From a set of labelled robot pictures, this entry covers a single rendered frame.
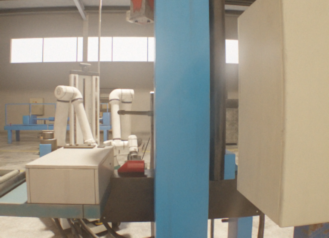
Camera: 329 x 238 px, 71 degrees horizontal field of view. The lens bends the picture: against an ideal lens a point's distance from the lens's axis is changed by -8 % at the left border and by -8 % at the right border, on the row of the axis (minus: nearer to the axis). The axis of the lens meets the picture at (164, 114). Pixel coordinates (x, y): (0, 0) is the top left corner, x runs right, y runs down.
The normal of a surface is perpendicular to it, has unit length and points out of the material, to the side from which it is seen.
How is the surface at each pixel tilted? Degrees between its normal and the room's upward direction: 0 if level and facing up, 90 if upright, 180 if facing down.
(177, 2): 90
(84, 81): 90
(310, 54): 90
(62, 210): 90
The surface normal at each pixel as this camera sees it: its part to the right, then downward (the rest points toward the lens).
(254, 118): -1.00, 0.00
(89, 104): 0.68, 0.02
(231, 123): -0.01, 0.03
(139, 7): -0.51, 0.02
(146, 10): 0.86, 0.01
